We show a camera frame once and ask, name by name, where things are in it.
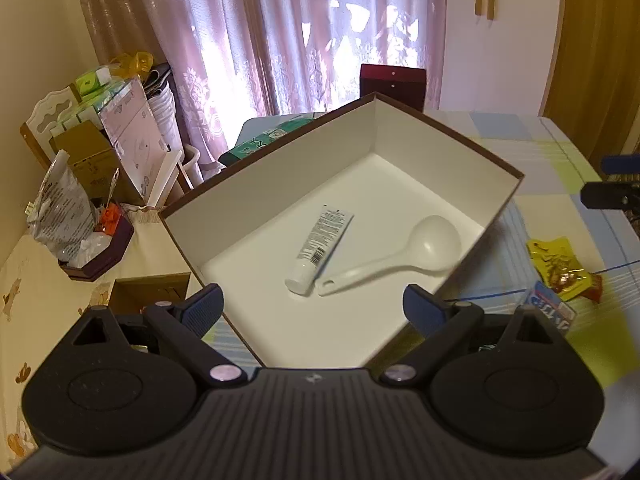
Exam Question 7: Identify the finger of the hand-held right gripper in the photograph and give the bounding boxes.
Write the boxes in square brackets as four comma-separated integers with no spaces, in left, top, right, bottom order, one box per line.
[581,182,640,209]
[601,155,640,174]

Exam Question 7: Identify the brown cardboard box white inside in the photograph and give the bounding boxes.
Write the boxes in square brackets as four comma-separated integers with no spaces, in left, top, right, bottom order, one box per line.
[159,92,525,369]

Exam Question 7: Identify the orange small toy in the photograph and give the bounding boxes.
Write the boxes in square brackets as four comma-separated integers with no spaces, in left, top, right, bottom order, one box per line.
[99,203,122,235]

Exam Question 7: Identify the clear plastic bag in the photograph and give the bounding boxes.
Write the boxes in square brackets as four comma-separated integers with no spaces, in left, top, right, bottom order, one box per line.
[26,150,99,262]

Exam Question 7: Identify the yellow snack packet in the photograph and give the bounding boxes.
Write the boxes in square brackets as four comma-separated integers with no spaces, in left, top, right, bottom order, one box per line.
[526,236,587,292]

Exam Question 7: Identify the pink lace curtain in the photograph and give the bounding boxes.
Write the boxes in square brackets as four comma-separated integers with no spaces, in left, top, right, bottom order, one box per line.
[72,0,447,163]

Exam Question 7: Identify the green tissue packs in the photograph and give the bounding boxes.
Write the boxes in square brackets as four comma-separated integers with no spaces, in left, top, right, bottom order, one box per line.
[59,66,132,128]

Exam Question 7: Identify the dark red chair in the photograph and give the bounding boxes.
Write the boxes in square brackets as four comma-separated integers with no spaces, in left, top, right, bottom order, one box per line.
[359,63,428,112]

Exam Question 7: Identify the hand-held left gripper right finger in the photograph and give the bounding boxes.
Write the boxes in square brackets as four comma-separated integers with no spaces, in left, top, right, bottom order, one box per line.
[378,284,562,387]

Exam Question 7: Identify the white plastic ladle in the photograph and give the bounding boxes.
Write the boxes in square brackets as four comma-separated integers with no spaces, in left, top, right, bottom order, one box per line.
[315,215,462,297]

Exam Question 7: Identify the dark wooden tray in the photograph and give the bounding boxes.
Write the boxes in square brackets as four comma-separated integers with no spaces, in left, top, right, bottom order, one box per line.
[56,205,136,282]

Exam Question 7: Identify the green carton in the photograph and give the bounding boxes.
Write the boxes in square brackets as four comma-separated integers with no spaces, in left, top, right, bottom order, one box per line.
[218,116,321,167]

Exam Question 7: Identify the orange snack packet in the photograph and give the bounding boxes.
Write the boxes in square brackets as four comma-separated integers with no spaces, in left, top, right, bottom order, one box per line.
[567,270,604,304]

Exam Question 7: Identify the golden brown curtain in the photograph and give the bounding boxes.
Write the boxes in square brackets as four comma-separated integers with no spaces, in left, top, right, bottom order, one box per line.
[542,0,640,161]

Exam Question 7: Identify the white carved chair back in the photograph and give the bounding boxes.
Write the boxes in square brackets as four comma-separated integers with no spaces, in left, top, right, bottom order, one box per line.
[20,86,82,161]

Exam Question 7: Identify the white plastic basket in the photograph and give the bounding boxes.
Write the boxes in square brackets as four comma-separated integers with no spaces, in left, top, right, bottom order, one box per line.
[146,89,203,183]

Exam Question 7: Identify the blue and white packet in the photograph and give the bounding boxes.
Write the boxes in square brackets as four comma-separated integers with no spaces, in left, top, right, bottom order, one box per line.
[522,281,577,332]

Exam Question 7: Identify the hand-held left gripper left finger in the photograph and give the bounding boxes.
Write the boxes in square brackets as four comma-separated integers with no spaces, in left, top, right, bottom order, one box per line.
[65,283,247,389]

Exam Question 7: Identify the plain brown cardboard box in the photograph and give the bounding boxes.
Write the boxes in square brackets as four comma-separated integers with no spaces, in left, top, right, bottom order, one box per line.
[50,120,147,206]

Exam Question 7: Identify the cream cartoon printed sheet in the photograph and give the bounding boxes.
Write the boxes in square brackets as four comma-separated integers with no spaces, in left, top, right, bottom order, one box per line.
[0,207,203,466]

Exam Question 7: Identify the yellow plastic bag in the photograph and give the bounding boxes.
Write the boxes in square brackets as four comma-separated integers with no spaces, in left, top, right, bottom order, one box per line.
[109,51,154,80]

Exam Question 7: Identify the plaid bed sheet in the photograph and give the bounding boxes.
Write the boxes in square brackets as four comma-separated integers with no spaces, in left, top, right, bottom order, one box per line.
[207,110,640,466]

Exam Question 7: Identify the pink cardboard box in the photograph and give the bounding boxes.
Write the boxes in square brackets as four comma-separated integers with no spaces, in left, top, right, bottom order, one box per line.
[98,79,169,206]

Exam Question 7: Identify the white squeeze tube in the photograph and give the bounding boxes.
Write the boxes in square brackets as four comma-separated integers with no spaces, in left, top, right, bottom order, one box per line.
[284,204,355,295]

